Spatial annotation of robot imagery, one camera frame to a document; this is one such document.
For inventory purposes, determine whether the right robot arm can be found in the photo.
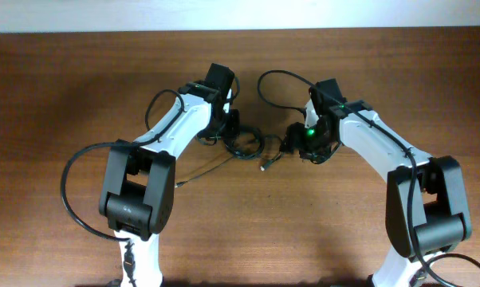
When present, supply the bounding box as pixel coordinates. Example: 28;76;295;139
281;79;472;286

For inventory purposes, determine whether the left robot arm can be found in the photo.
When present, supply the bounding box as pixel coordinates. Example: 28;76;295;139
99;64;239;286

